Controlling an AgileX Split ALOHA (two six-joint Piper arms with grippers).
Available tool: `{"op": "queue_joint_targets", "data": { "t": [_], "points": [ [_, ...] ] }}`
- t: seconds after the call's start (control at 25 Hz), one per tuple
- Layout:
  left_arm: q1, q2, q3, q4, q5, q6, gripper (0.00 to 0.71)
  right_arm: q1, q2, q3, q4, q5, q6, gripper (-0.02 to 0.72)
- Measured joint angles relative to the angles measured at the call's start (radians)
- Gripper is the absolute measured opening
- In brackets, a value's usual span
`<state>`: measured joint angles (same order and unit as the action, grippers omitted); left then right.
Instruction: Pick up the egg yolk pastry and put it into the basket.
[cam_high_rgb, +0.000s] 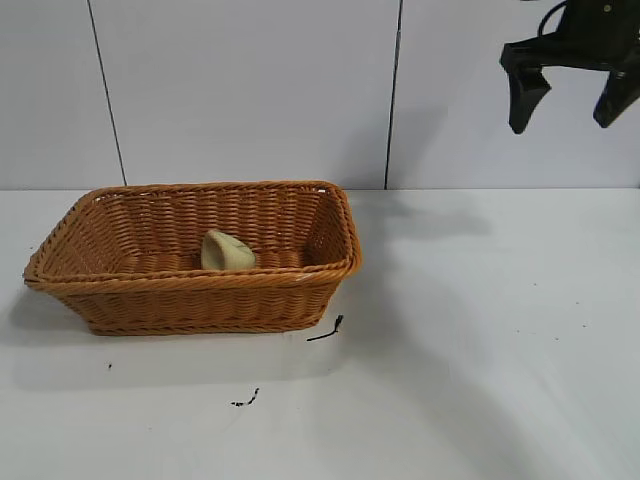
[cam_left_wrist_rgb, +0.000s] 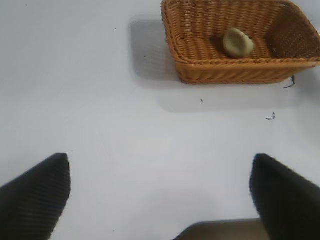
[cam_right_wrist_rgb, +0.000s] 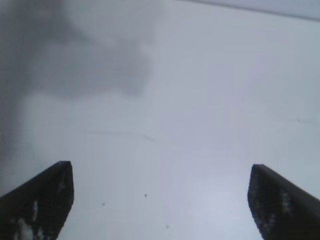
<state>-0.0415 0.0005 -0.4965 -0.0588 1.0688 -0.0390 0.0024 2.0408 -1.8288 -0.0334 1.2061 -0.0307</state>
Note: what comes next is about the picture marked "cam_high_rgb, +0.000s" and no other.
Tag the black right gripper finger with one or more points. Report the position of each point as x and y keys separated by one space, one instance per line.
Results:
x=525 y=97
x=617 y=102

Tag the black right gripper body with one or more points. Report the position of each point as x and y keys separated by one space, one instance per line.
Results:
x=590 y=35

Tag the pale yellow egg yolk pastry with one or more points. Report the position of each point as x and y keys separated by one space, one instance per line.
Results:
x=227 y=255

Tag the brown woven wicker basket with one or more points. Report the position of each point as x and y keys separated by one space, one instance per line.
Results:
x=200 y=300

